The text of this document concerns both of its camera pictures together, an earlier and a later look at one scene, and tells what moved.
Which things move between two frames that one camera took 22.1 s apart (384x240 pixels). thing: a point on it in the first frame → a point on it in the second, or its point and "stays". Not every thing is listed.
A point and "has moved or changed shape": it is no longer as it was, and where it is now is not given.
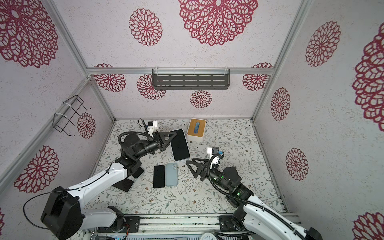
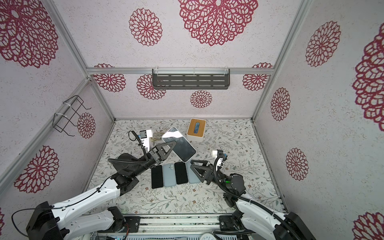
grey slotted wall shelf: x=191 y=78 stays
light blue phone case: x=171 y=174 stays
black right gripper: x=204 y=172 stays
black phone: x=179 y=145 → x=181 y=177
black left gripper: x=161 y=137 → x=161 y=155
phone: x=159 y=176 stays
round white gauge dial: x=208 y=236 stays
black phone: x=138 y=173 has moved or changed shape
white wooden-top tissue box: x=196 y=129 stays
